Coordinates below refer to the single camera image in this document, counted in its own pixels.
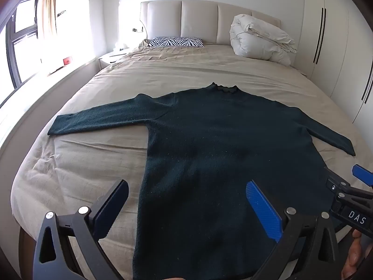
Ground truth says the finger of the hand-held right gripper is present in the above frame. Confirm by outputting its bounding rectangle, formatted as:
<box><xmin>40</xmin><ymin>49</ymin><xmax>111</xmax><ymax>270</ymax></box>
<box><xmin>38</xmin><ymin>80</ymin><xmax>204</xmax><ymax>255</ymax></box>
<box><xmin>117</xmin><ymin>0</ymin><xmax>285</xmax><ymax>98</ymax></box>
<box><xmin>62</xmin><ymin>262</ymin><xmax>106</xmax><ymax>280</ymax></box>
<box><xmin>324</xmin><ymin>166</ymin><xmax>359</xmax><ymax>208</ymax></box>
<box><xmin>352</xmin><ymin>164</ymin><xmax>373</xmax><ymax>187</ymax></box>

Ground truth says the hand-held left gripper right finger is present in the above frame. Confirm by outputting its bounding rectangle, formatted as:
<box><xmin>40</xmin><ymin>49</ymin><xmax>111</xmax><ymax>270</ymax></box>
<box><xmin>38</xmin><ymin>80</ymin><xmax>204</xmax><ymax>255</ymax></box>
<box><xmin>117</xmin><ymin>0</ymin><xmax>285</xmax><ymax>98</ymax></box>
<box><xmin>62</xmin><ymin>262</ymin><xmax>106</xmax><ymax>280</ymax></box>
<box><xmin>245</xmin><ymin>180</ymin><xmax>341</xmax><ymax>280</ymax></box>

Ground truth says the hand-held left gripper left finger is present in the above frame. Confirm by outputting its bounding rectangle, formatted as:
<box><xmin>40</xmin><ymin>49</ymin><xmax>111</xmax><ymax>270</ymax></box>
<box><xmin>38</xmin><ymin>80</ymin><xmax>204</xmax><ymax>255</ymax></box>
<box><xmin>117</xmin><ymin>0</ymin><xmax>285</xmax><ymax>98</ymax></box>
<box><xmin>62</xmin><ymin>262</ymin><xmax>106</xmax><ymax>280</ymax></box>
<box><xmin>33</xmin><ymin>179</ymin><xmax>129</xmax><ymax>280</ymax></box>

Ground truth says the dark green sweater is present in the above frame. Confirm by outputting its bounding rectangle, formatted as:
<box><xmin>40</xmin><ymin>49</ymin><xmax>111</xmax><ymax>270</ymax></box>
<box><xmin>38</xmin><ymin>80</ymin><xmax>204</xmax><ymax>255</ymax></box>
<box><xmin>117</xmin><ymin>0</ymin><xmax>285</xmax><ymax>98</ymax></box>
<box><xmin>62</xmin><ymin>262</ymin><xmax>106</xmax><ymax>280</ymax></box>
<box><xmin>47</xmin><ymin>82</ymin><xmax>356</xmax><ymax>280</ymax></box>

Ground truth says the person's right hand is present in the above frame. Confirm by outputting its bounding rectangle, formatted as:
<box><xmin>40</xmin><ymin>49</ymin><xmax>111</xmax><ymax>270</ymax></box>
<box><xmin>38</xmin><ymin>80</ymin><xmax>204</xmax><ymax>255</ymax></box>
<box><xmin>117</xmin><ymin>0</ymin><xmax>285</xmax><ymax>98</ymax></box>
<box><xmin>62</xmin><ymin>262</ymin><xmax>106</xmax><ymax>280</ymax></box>
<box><xmin>341</xmin><ymin>229</ymin><xmax>367</xmax><ymax>280</ymax></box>

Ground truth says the white wardrobe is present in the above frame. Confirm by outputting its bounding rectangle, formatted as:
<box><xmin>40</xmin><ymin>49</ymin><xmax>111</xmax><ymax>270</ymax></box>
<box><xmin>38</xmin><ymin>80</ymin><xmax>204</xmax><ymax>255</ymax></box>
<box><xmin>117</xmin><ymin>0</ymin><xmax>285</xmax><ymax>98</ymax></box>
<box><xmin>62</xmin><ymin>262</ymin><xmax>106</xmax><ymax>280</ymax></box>
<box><xmin>300</xmin><ymin>0</ymin><xmax>373</xmax><ymax>124</ymax></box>

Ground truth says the white nightstand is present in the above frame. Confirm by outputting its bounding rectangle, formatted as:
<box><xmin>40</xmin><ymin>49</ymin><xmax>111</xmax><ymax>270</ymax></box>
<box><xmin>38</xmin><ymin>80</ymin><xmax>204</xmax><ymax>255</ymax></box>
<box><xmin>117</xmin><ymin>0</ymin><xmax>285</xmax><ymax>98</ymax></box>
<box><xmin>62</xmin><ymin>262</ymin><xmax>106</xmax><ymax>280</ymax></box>
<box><xmin>98</xmin><ymin>48</ymin><xmax>129</xmax><ymax>70</ymax></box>

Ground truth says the bed with beige sheet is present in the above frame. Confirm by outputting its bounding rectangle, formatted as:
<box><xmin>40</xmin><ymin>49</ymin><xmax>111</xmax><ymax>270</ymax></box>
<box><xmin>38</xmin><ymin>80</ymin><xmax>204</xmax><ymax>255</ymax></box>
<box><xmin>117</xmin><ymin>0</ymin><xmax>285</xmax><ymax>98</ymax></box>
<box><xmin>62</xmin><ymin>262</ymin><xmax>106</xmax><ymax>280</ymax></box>
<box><xmin>10</xmin><ymin>39</ymin><xmax>368</xmax><ymax>280</ymax></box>

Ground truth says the white folded duvet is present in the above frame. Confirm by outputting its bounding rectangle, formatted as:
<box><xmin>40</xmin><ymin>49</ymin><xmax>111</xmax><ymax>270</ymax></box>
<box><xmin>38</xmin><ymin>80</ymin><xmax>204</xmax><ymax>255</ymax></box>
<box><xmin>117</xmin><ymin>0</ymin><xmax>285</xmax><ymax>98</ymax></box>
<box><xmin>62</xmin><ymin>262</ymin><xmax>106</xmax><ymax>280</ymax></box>
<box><xmin>230</xmin><ymin>14</ymin><xmax>298</xmax><ymax>66</ymax></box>

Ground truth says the zebra print pillow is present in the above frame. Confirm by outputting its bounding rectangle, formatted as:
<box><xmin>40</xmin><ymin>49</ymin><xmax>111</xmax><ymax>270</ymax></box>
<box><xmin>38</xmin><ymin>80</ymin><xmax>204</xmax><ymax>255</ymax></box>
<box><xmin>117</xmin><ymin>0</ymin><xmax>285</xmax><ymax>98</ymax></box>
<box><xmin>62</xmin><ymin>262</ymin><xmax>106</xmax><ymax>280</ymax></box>
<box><xmin>148</xmin><ymin>36</ymin><xmax>205</xmax><ymax>48</ymax></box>

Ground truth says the black framed window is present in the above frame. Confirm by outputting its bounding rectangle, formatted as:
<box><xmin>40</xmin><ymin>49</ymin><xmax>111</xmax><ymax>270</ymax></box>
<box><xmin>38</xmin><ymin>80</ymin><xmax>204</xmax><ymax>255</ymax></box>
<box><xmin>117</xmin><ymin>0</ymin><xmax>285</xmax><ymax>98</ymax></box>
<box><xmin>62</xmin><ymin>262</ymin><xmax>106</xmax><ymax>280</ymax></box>
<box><xmin>0</xmin><ymin>0</ymin><xmax>40</xmax><ymax>91</ymax></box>

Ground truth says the cream padded headboard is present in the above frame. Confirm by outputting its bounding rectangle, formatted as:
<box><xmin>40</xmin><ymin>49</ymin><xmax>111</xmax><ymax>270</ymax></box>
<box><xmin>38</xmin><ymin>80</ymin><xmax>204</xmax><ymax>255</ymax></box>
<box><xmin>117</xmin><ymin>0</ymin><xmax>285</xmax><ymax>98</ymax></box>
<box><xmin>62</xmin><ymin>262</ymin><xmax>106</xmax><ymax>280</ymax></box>
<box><xmin>140</xmin><ymin>0</ymin><xmax>282</xmax><ymax>46</ymax></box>

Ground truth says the beige curtain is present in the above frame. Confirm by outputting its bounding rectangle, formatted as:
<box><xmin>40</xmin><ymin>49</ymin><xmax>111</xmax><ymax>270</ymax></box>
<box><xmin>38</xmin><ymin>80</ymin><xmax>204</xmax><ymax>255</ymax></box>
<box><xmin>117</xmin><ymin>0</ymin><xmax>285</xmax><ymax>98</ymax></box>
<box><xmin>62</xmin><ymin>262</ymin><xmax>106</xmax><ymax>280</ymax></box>
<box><xmin>38</xmin><ymin>0</ymin><xmax>58</xmax><ymax>40</ymax></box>

